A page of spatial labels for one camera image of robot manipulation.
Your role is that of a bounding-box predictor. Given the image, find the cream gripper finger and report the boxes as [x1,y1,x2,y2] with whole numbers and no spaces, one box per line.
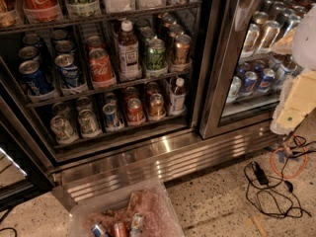
[272,29,296,55]
[270,71,316,135]

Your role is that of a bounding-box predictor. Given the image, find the green white 7up can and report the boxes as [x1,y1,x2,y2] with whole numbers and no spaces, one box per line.
[78,109,102,138]

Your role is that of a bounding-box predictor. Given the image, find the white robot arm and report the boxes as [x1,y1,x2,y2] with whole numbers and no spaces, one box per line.
[270,5,316,134]

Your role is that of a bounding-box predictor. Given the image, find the gold can behind glass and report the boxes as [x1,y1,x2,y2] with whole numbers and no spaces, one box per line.
[256,21,280,53]

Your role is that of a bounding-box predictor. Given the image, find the pepsi can behind glass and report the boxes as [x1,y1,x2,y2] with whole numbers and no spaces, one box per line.
[239,71,258,97]
[257,68,276,93]

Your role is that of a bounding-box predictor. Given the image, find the glass fridge door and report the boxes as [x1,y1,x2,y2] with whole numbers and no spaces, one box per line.
[199,0,315,138]

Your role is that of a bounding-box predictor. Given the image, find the silver can behind glass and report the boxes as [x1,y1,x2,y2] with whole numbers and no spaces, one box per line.
[226,76,241,103]

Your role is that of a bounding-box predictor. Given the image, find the bronze can middle shelf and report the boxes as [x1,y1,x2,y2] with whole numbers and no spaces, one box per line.
[172,34,192,71]

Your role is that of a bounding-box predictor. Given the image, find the tea bottle bottom shelf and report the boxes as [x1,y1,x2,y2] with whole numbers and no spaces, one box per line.
[168,77,186,116]

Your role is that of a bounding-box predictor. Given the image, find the tea bottle shelf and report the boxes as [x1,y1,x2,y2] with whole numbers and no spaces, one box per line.
[118,20,141,81]
[168,77,186,116]

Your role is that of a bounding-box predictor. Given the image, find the green can middle shelf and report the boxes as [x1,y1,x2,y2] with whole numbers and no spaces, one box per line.
[145,39,167,78]

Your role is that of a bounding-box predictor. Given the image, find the orange can bottom shelf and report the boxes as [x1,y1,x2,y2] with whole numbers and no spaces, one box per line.
[149,93,166,120]

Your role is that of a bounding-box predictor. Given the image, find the tea bottle middle shelf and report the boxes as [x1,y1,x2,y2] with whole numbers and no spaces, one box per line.
[118,20,141,81]

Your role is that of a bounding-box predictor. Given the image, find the red coke can bottom shelf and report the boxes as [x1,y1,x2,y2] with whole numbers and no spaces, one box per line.
[127,98,145,125]

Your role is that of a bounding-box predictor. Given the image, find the red coca-cola can middle shelf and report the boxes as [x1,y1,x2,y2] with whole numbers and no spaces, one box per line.
[89,48,117,89]

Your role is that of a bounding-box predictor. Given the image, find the blue pepsi can bottom shelf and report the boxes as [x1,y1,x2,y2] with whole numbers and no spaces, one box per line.
[103,104,123,131]

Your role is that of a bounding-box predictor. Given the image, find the green white can in bin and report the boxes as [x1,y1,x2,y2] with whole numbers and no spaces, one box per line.
[129,213,144,237]

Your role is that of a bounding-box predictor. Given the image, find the orange can in bin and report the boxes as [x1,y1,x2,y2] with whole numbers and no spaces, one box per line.
[113,221,128,237]

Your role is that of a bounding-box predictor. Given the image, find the blue can in bin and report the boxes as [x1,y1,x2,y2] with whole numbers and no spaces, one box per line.
[91,223,111,237]

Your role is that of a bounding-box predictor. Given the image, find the front left pepsi can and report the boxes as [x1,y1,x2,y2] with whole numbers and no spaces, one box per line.
[19,60,56,103]

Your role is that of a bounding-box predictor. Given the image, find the clear plastic bin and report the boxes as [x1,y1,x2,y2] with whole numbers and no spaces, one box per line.
[69,179,185,237]

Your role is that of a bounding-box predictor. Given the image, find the orange extension cord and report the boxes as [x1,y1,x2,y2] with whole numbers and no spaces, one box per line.
[270,134,310,180]

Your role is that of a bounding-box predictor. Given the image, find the black power adapter cable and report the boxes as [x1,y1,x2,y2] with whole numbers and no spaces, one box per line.
[243,160,312,219]

